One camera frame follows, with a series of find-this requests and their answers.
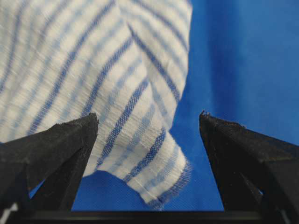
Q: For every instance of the blue table cloth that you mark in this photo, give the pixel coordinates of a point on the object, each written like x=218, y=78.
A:
x=243, y=65

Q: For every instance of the blue striped white towel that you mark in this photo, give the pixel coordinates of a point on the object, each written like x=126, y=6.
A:
x=124, y=60

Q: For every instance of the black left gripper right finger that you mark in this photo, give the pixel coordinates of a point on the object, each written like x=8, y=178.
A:
x=248, y=166

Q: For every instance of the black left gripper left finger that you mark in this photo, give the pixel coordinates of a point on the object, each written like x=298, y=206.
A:
x=43, y=171

